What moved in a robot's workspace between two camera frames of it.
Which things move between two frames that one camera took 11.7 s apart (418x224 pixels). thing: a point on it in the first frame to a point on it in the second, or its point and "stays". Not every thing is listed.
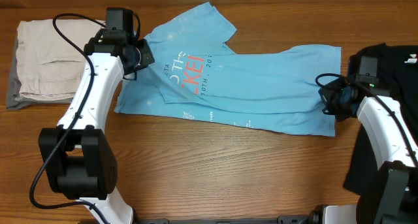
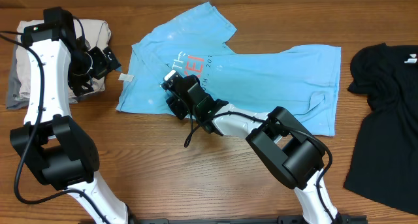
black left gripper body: x=143 y=55 to x=100 y=65
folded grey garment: x=16 y=100 stays
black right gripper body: x=332 y=95 to x=180 y=109
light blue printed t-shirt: x=192 y=75 stays
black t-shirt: x=398 y=67 stays
